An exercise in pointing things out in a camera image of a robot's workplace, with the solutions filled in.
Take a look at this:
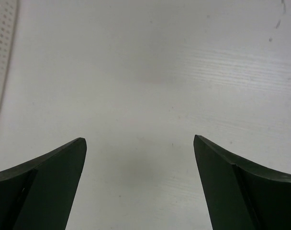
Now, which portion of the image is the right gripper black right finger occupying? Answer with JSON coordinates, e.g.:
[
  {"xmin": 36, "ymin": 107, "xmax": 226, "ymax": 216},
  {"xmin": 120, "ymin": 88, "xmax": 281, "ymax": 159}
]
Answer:
[{"xmin": 193, "ymin": 135, "xmax": 291, "ymax": 230}]

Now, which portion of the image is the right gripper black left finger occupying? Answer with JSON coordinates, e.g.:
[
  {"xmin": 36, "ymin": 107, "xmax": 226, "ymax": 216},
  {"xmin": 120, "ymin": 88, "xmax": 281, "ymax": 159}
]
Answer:
[{"xmin": 0, "ymin": 138, "xmax": 87, "ymax": 230}]

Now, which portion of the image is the white perforated plastic bin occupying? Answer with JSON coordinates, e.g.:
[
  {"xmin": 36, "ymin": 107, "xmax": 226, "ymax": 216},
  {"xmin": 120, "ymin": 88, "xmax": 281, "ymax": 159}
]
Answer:
[{"xmin": 0, "ymin": 0, "xmax": 20, "ymax": 111}]

